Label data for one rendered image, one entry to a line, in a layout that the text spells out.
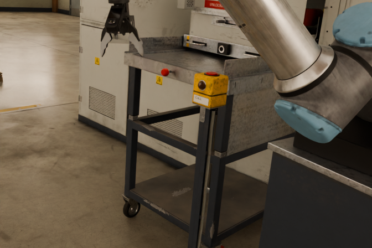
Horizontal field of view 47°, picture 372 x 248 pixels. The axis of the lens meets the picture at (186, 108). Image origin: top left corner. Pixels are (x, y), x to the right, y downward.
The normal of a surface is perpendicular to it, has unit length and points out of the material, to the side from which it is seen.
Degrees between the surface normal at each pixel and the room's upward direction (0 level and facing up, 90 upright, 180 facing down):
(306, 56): 84
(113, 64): 90
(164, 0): 90
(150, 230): 0
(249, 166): 90
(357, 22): 40
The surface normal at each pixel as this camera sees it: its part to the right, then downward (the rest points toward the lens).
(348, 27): -0.40, -0.65
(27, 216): 0.08, -0.96
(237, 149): 0.71, 0.25
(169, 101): -0.70, 0.15
